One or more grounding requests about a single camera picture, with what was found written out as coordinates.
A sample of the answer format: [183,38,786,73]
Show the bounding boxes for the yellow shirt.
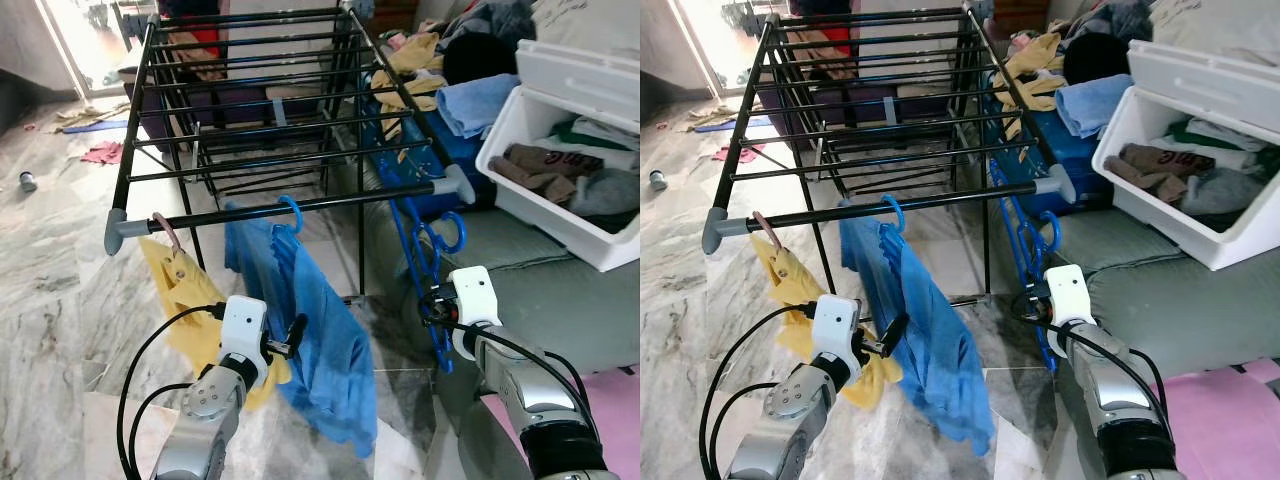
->
[138,235,291,411]
[750,235,904,411]

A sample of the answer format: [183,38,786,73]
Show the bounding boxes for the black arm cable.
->
[1040,318,1171,421]
[430,318,601,441]
[698,303,816,480]
[128,383,196,476]
[117,305,226,480]
[712,380,781,471]

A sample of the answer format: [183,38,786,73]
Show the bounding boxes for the black cloth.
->
[442,33,521,86]
[1062,33,1136,86]

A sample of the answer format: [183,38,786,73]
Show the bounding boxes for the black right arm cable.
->
[1040,318,1171,421]
[430,318,601,441]

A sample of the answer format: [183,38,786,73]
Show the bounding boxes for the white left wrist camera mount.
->
[220,296,271,391]
[812,295,863,386]

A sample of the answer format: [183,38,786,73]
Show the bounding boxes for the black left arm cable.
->
[117,305,226,480]
[712,380,781,471]
[128,383,196,476]
[698,303,816,480]

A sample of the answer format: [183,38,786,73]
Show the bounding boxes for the grey green leather sofa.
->
[355,150,641,376]
[1040,180,1280,381]

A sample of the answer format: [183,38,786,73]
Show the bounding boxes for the yellow garment pile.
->
[992,30,1066,136]
[372,30,448,136]

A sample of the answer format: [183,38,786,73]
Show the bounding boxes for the white green garment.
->
[545,115,641,171]
[1155,118,1280,176]

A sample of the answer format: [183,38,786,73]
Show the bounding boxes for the beige rag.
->
[55,100,131,126]
[685,103,766,126]

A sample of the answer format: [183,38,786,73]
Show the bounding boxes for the dark purple armchair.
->
[130,0,351,151]
[755,0,991,151]

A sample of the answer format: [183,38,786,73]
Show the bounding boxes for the grey garment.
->
[570,168,641,221]
[1180,168,1271,219]

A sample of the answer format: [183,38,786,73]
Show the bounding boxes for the pink foam mat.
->
[480,365,641,480]
[1155,358,1280,480]

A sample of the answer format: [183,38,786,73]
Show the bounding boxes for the blue shirt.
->
[222,205,379,459]
[838,215,998,459]

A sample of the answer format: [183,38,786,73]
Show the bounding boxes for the white storage box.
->
[1092,40,1280,273]
[477,40,641,273]

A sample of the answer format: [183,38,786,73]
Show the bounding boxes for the light blue towel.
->
[435,72,523,139]
[1055,72,1136,139]

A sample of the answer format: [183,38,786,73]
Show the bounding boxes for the blue plastic crate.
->
[985,95,1111,216]
[365,95,496,219]

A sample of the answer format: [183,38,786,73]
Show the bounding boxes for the brown garment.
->
[488,143,604,206]
[1105,143,1216,201]

